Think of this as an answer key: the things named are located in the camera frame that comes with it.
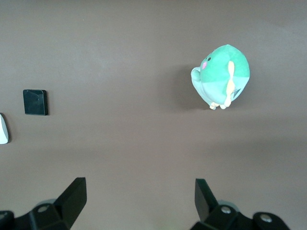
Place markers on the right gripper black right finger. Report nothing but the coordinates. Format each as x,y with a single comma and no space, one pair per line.
206,206

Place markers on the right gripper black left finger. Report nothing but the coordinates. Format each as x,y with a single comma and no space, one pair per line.
69,203

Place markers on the white computer mouse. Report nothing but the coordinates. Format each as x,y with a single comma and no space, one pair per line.
3,131

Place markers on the small black square box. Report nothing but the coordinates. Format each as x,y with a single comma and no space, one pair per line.
34,101

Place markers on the green dinosaur plush toy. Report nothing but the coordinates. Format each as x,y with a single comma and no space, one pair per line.
216,72

